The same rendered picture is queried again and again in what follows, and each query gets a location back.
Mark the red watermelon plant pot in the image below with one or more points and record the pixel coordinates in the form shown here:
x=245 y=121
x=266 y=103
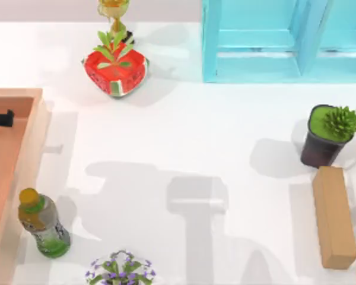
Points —
x=115 y=71

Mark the light blue rack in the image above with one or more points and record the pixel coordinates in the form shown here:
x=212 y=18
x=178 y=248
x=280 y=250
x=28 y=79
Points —
x=255 y=59

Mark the purple flower plant pot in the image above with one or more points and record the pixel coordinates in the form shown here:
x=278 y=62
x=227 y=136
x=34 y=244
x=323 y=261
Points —
x=120 y=270

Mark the gold trophy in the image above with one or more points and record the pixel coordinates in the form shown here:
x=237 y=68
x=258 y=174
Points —
x=115 y=12

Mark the dark pot with green plant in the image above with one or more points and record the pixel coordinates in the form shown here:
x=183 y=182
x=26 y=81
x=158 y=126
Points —
x=326 y=139

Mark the green bottle with yellow cap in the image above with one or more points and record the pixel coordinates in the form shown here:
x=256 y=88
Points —
x=44 y=225

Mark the shallow salmon-coloured box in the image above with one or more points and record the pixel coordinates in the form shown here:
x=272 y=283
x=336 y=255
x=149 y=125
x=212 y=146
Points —
x=15 y=154

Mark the brown cardboard box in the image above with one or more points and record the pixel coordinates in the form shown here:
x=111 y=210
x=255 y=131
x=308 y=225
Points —
x=333 y=216

